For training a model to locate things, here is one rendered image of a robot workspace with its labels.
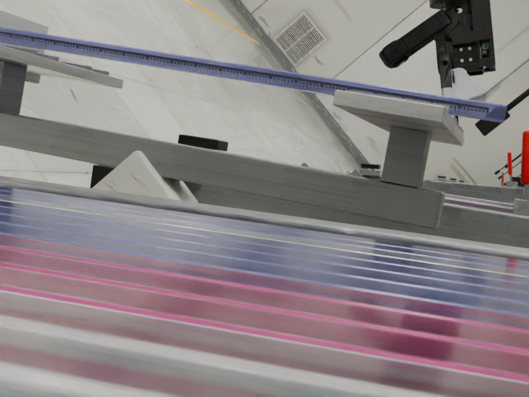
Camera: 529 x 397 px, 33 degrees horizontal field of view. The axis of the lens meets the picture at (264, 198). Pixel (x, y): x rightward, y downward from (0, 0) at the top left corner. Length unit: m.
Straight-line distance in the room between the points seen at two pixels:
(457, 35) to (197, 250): 1.17
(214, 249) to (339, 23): 9.99
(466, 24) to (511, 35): 8.61
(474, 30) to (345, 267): 1.18
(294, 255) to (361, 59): 9.87
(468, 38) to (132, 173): 0.68
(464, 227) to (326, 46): 9.15
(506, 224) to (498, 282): 0.85
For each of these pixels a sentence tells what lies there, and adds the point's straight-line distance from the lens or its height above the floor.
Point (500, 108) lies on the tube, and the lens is 0.61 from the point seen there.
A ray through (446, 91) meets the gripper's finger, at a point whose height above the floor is 1.05.
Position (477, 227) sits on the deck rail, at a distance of 1.01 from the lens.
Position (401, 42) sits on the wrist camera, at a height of 1.05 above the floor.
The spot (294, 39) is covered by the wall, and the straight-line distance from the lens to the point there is 10.20.
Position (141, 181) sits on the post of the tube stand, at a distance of 0.76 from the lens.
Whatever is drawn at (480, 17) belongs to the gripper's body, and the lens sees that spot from 1.33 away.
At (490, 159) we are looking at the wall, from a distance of 9.82.
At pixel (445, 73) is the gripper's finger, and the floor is 1.07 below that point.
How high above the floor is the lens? 1.02
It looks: 12 degrees down
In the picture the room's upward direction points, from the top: 51 degrees clockwise
